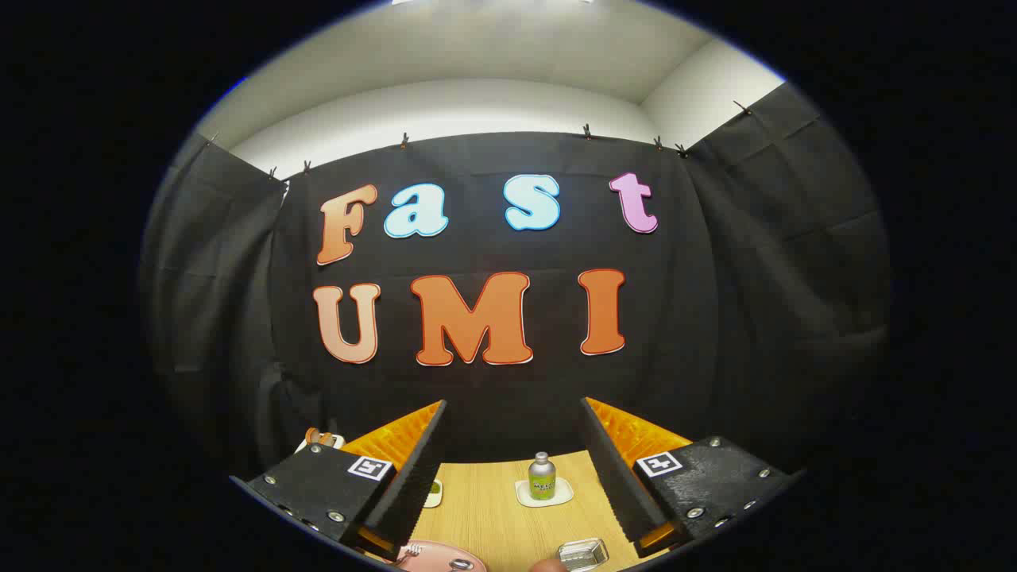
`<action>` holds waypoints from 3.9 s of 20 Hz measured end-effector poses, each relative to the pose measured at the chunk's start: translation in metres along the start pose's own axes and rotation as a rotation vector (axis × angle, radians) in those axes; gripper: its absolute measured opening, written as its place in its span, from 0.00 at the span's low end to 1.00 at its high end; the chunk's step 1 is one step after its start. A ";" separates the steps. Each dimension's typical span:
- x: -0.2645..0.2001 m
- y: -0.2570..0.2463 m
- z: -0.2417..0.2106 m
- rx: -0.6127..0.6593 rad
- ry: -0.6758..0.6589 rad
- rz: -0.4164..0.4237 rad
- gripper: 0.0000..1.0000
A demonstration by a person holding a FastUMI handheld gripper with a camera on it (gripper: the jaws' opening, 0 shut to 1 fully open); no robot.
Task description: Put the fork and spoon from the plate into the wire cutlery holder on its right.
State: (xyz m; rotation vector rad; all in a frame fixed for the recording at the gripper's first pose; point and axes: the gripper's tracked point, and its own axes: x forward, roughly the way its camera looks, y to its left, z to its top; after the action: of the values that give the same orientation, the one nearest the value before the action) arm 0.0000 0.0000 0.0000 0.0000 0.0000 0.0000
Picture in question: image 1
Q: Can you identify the row of black cloth clips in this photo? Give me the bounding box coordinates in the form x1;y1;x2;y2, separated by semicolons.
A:
207;99;752;184

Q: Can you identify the white square coaster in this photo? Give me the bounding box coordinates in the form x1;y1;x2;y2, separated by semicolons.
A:
515;477;574;508

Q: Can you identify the white toaster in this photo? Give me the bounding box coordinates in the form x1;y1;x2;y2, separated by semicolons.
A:
296;429;345;455

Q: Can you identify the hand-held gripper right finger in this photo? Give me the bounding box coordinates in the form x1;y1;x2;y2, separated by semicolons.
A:
579;396;803;558

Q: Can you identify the pink round plate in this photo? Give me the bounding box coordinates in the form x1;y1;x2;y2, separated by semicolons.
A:
373;540;487;572

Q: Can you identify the metal wire basket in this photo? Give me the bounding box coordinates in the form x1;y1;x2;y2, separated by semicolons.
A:
558;539;610;572

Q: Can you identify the green label metal bottle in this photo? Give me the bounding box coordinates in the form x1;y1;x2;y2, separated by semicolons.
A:
528;451;557;501

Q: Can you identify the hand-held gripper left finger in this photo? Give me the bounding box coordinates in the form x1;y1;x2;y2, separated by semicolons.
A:
229;400;448;561

